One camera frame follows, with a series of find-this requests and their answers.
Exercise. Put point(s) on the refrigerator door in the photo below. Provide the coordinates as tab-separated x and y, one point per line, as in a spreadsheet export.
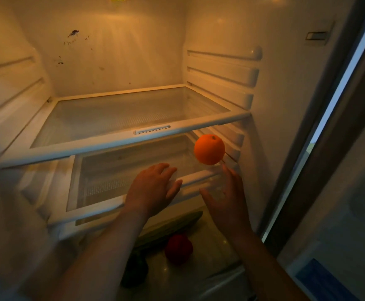
342	184

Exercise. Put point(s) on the red bell pepper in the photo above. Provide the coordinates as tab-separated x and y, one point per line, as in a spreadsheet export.
178	249

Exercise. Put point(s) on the small glass refrigerator shelf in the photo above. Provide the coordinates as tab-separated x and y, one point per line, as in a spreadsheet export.
107	172

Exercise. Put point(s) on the person's right forearm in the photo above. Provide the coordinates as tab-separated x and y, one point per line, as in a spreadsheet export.
264	269

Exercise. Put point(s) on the refrigerator wall switch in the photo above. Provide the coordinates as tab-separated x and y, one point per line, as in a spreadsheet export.
318	35

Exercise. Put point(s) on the person's left hand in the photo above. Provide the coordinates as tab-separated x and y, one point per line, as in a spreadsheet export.
148	191

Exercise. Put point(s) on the person's right thumb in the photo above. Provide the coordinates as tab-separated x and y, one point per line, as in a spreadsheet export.
209	199

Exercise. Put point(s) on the large glass refrigerator shelf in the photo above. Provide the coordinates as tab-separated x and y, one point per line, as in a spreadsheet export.
123	112

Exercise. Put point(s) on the white refrigerator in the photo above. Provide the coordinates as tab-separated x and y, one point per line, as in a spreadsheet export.
123	43

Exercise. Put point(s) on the person's right hand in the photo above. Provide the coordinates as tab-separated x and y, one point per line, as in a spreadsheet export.
229	210

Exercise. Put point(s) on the green bell pepper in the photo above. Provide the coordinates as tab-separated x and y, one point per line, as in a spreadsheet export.
134	269

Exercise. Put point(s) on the orange fruit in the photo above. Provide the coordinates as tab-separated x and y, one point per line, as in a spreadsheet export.
209	149

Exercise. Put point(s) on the blue packet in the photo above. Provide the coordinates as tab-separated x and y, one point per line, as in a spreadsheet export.
320	283

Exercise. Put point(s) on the person's left forearm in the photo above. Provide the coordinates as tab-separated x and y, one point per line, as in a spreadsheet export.
107	257

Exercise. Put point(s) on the person's left fingers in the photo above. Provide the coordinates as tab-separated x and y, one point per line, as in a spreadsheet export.
166	175

